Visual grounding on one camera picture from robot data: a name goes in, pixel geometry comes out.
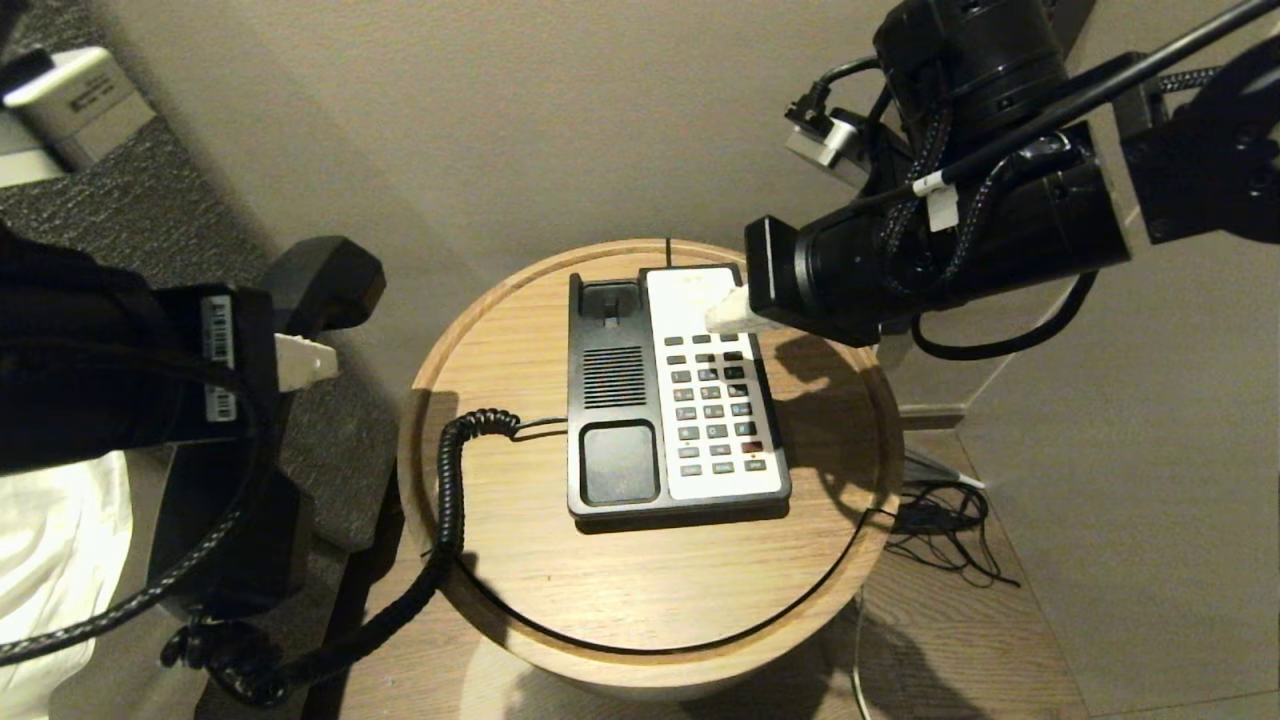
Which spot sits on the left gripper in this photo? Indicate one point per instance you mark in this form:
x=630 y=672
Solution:
x=180 y=370

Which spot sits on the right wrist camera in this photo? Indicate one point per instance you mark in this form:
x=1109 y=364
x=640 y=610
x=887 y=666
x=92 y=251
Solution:
x=825 y=145

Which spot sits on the round wooden side table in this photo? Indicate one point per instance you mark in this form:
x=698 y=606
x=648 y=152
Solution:
x=620 y=580

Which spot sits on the white bed sheet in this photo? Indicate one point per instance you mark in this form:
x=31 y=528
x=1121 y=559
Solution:
x=55 y=560

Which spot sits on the grey upholstered bed frame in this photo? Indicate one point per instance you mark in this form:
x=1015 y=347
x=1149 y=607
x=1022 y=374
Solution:
x=340 y=440

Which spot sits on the black phone handset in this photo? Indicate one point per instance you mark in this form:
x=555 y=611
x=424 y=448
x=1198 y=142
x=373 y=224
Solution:
x=330 y=280

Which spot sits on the white box device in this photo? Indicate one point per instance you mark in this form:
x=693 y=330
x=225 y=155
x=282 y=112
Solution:
x=85 y=100

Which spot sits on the thin black phone line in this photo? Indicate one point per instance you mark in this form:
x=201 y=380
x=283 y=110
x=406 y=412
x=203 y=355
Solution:
x=650 y=650

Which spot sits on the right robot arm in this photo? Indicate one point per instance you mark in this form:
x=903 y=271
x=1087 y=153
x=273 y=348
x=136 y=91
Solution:
x=1210 y=150

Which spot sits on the black and white desk phone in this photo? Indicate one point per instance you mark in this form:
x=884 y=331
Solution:
x=720 y=470

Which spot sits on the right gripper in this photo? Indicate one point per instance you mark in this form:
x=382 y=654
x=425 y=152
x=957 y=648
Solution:
x=850 y=270

